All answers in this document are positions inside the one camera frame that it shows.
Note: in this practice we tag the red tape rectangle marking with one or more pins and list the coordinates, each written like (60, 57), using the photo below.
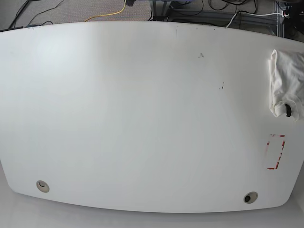
(274, 150)

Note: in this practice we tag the table cable grommet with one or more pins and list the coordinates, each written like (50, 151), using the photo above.
(250, 198)
(42, 186)

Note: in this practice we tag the right table cable grommet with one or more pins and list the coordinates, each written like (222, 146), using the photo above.
(250, 198)

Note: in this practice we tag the left table cable grommet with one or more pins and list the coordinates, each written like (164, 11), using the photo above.
(42, 186)

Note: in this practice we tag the white printed t-shirt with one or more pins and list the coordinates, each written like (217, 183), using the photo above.
(286, 96)

